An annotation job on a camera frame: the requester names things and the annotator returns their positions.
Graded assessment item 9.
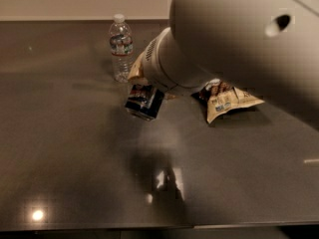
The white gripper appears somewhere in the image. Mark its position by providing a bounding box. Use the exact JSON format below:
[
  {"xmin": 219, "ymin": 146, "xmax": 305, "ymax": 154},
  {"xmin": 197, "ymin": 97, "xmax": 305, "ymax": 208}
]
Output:
[{"xmin": 128, "ymin": 27, "xmax": 186, "ymax": 100}]

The blue pepsi can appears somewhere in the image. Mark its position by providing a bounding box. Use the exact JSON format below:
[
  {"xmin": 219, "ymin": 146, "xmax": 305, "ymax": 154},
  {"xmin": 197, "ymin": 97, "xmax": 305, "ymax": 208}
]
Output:
[{"xmin": 125, "ymin": 85, "xmax": 164, "ymax": 120}]

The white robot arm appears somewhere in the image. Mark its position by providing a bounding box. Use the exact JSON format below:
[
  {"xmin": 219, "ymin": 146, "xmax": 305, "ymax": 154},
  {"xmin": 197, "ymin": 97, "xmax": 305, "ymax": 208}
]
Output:
[{"xmin": 129, "ymin": 0, "xmax": 319, "ymax": 129}]

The clear plastic water bottle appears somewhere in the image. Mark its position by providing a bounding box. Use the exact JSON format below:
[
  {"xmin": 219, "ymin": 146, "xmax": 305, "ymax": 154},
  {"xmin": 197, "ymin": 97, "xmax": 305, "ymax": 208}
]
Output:
[{"xmin": 109, "ymin": 14, "xmax": 134, "ymax": 83}]

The brown white snack bag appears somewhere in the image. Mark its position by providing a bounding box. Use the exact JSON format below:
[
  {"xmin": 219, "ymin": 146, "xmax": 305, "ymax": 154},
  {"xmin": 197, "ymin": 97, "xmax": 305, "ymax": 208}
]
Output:
[{"xmin": 192, "ymin": 79, "xmax": 264, "ymax": 123}]

